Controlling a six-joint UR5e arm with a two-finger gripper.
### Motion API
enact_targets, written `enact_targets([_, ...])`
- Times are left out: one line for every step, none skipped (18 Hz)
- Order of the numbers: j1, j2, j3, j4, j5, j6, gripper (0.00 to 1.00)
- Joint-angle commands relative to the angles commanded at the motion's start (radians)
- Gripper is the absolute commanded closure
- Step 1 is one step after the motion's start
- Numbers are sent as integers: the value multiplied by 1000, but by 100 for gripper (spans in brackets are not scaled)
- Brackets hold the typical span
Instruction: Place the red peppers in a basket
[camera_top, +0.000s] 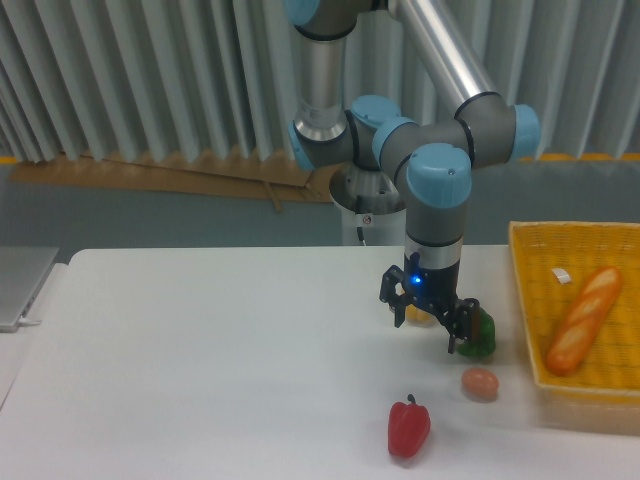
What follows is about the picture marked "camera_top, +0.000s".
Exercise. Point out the green bell pepper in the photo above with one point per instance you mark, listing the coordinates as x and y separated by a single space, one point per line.
485 344

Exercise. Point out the silver laptop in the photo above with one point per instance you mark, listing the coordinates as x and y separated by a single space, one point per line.
24 271

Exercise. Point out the brown cardboard sheet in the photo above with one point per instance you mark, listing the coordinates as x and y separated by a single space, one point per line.
277 179

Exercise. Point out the yellow bell pepper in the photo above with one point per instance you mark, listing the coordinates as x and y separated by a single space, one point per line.
418 317

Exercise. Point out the brown egg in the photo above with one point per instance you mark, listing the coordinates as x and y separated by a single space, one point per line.
480 383

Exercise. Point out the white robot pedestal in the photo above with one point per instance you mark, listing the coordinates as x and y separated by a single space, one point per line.
372 211

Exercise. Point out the yellow woven basket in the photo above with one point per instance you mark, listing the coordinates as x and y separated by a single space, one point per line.
578 288

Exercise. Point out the red bell pepper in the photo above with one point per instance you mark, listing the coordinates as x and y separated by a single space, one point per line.
409 425

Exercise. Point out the white paper label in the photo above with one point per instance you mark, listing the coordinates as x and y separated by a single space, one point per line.
562 276

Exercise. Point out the baguette bread loaf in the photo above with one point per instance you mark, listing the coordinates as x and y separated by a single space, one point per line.
576 334

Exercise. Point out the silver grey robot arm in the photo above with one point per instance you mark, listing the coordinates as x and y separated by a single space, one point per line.
430 166

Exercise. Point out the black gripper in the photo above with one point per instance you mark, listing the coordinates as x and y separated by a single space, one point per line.
432 290

